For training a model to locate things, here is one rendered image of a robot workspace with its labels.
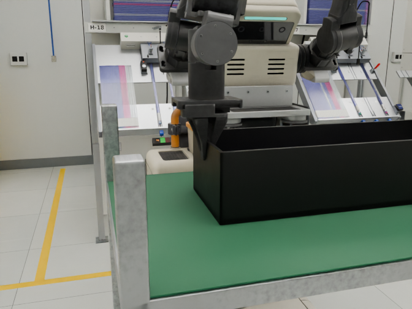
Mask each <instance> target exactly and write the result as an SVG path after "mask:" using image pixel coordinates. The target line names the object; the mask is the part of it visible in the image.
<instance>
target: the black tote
mask: <svg viewBox="0 0 412 309"><path fill-rule="evenodd" d="M193 188H194V190H195V192H196V193H197V195H198V196H199V197H200V199H201V200H202V201H203V203H204V204H205V206H206V207H207V208H208V209H209V211H210V213H211V214H212V215H213V216H214V218H215V219H216V220H217V222H218V223H219V225H227V224H238V223H249V222H255V221H265V220H271V219H283V218H293V217H300V216H310V215H322V214H328V213H338V212H349V211H355V210H366V209H373V208H383V207H394V206H401V205H411V204H412V120H391V121H367V122H354V123H329V124H305V125H292V126H268V127H255V128H230V129H223V131H222V133H221V135H220V137H219V138H218V140H217V142H216V145H214V144H212V143H211V142H210V141H209V140H208V139H207V151H206V157H205V160H203V159H201V156H200V152H199V147H198V144H197V140H196V137H195V135H194V133H193Z"/></svg>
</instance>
